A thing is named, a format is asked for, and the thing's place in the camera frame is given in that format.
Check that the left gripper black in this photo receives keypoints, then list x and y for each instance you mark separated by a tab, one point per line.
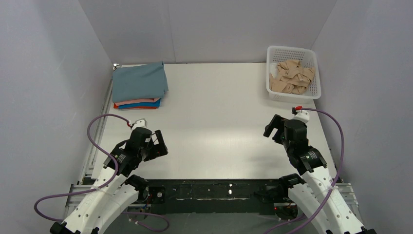
154	146

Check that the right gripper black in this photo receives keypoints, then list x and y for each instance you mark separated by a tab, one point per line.
278	129

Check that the grey-blue t shirt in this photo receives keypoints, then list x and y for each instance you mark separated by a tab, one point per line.
139	82

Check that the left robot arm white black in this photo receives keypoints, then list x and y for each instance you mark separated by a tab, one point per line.
116	187

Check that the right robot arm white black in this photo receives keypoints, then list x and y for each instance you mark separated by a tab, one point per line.
312	188

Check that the blue folded t shirt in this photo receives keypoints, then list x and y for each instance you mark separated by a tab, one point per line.
141	105

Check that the beige crumpled t shirt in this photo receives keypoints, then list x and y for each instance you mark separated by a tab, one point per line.
290	77

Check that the pink folded t shirt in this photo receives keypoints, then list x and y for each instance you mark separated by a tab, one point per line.
135	101

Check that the white plastic basket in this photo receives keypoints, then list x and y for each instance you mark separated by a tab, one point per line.
308	58

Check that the orange folded t shirt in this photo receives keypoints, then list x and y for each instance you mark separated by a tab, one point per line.
137	106

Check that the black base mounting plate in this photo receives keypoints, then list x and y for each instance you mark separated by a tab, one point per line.
206	196

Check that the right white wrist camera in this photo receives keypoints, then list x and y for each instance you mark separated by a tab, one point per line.
301	115

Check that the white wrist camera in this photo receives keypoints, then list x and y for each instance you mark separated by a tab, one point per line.
301	115
140	123

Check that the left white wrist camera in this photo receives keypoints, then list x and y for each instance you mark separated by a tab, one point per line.
140	123

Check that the aluminium left side rail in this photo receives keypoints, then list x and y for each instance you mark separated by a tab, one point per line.
92	152

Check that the aluminium front frame rail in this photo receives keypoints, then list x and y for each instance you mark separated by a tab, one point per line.
80	192

